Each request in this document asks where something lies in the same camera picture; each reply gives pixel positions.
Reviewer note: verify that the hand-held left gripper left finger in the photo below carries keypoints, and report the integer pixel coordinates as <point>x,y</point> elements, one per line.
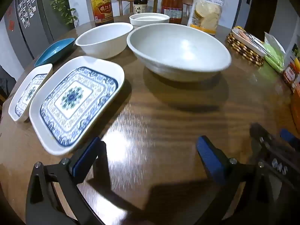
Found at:
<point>86,154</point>

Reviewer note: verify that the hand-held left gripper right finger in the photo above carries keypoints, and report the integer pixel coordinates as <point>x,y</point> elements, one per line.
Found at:
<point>208,159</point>

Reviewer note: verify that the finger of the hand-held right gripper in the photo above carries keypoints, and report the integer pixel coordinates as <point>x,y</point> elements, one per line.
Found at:
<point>287,134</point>
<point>256,133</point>

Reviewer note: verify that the large blue patterned square plate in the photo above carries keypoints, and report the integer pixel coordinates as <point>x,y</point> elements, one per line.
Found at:
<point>72,98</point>

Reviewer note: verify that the small blue patterned square plate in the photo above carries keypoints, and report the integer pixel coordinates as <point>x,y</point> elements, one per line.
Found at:
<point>25,93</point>

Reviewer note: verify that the blue dish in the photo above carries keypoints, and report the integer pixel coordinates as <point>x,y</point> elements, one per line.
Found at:
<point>55,51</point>

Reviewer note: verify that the medium deep white bowl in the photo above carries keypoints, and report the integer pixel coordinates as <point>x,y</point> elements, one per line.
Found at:
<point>103,42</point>

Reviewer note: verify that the large grey-white bowl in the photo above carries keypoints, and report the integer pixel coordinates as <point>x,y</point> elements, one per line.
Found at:
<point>178,49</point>

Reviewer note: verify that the small shallow white bowl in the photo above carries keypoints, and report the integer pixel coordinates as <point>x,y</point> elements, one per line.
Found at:
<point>150,18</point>

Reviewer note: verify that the green packet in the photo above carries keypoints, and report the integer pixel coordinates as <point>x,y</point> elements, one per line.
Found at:
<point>274,56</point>

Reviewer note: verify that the white oblong dish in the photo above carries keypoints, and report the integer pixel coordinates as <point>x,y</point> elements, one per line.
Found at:
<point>248,38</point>

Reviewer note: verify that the dark door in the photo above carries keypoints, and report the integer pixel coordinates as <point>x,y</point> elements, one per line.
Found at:
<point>260,11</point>

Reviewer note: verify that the bag of round crackers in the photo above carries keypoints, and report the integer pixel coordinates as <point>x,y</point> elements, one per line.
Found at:
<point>206,16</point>

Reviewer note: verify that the grey refrigerator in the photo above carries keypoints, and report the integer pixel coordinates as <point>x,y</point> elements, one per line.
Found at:
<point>39,32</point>

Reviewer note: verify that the tall vinegar bottle yellow label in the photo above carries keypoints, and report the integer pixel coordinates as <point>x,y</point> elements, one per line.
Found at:
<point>102,9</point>

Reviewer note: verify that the green vine plant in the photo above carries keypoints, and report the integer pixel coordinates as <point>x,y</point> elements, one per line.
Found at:
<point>63,7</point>

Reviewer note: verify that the red sauce glass bottle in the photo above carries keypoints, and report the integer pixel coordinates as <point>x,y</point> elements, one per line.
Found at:
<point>172,2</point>

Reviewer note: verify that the group of fridge magnet photos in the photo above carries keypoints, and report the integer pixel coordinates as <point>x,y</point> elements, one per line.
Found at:
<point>27,7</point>

